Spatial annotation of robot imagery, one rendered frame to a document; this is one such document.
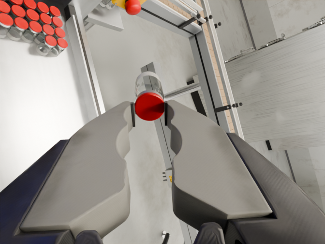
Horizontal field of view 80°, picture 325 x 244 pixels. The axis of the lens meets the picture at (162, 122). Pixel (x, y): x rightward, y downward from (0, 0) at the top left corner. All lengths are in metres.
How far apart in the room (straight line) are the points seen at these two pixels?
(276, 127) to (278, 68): 0.70
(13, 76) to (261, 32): 9.58
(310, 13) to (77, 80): 9.53
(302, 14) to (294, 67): 7.27
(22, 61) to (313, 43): 2.43
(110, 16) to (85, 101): 0.30
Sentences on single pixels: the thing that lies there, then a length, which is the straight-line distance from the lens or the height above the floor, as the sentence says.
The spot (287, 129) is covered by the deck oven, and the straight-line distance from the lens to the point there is 2.74.
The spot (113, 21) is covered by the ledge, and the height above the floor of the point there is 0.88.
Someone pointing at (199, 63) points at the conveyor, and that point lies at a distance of 1.15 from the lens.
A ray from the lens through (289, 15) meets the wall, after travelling 9.77.
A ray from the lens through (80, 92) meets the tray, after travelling 0.50.
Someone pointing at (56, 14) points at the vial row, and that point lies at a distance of 0.50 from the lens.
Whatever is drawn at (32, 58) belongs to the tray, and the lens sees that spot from 0.48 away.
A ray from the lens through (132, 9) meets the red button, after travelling 0.56.
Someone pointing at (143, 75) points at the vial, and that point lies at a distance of 0.16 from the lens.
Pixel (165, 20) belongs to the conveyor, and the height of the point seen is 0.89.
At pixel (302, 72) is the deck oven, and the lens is 2.57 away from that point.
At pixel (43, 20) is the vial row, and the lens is 0.48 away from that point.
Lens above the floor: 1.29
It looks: 37 degrees down
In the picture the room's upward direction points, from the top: 75 degrees clockwise
